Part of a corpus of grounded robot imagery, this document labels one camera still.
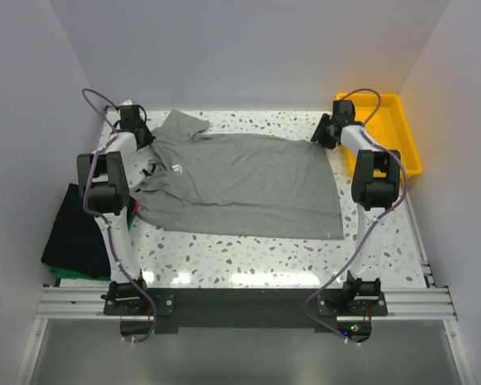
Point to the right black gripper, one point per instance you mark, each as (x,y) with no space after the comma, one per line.
(318,135)

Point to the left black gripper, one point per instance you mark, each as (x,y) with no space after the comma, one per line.
(149,137)

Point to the grey t shirt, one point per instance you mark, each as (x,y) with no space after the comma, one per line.
(238,184)

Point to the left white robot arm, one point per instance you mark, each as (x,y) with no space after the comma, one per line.
(105,191)

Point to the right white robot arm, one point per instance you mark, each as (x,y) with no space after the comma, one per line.
(375,189)

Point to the yellow plastic bin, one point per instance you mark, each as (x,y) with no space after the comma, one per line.
(389,126)

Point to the pink folded t shirt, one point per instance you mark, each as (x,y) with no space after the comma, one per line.
(134,208)

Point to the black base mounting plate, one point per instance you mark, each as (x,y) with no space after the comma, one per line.
(166,311)

